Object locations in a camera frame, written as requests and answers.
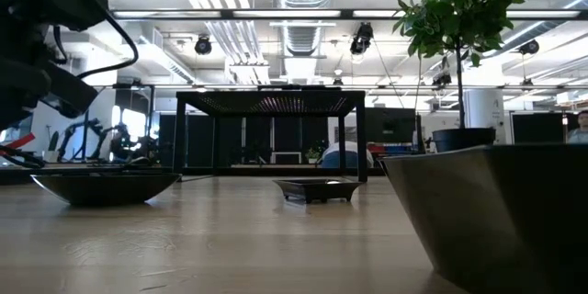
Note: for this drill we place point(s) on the black perforated metal shelf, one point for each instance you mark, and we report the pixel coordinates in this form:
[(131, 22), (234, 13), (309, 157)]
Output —
[(275, 103)]

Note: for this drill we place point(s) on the black aluminium rig frame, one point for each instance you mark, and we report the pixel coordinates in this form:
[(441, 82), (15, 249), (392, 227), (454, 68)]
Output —
[(275, 171)]

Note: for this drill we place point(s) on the person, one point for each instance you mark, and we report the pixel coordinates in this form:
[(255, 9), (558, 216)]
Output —
[(580, 135), (354, 154)]

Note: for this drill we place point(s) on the small background green plant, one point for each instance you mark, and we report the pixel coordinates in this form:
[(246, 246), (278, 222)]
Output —
[(314, 152)]

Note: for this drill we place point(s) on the black background screen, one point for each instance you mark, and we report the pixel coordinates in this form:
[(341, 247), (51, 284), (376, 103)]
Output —
[(390, 124), (537, 127)]

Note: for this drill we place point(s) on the black wavy square plate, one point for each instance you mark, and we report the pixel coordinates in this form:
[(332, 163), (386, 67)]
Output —
[(505, 216)]

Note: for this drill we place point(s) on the black pot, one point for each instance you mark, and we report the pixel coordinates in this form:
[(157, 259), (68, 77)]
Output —
[(105, 190)]

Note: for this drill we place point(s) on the black ceiling spotlight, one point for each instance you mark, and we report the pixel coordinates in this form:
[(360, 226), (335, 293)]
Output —
[(203, 46), (442, 79), (529, 47), (362, 39)]

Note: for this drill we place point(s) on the white round column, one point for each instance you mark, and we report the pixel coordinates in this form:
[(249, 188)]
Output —
[(484, 110)]

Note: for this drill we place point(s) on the green potted plant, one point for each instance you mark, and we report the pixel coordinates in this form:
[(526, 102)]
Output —
[(459, 9)]

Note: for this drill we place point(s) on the black background robot arm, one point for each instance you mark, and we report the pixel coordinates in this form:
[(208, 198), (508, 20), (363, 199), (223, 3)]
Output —
[(92, 126)]

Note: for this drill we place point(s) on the small black square plate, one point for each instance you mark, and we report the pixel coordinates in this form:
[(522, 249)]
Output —
[(317, 190)]

